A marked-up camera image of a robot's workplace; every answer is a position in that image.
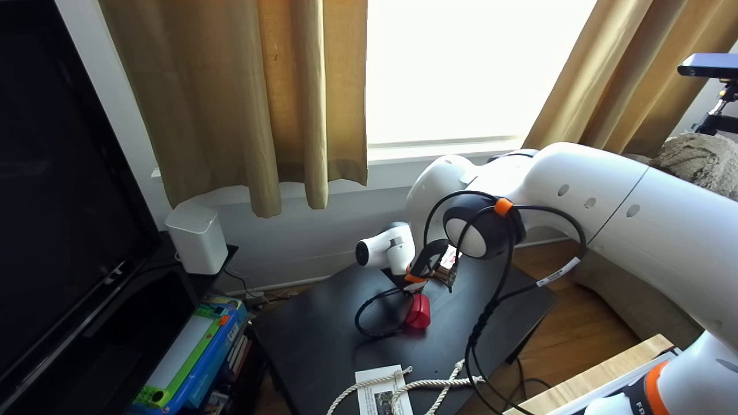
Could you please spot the black camera on tripod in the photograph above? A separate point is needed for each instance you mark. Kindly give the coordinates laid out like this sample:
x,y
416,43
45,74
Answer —
x,y
711,66

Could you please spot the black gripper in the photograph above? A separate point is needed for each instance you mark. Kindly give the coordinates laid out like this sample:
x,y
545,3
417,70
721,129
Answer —
x,y
429,265

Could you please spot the cream knit blanket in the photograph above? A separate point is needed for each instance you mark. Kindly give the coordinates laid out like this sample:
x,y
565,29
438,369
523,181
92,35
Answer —
x,y
703,157

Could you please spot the black television stand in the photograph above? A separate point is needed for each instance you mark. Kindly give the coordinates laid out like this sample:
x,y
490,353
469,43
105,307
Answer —
x,y
116,346

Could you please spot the green white game box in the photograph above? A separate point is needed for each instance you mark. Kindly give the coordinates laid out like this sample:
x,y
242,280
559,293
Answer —
x,y
180,357

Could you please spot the small white speaker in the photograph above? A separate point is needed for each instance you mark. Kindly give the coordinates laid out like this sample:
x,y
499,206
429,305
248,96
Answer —
x,y
196,240

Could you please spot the light wooden board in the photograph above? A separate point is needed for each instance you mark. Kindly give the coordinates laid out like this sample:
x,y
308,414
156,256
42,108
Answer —
x,y
584,380

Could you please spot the pink plastic cup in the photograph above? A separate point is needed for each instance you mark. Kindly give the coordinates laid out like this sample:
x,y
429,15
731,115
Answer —
x,y
417,314

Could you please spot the black television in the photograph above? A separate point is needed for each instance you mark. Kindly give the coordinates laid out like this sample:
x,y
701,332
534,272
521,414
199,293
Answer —
x,y
60,191

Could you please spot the bright window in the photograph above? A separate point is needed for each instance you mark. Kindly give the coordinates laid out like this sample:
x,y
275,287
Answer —
x,y
461,70

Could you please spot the tan curtain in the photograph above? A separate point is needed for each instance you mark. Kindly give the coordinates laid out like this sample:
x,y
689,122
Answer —
x,y
222,93
614,77

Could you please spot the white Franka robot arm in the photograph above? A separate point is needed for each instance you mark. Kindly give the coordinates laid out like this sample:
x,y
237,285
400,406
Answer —
x,y
614,209

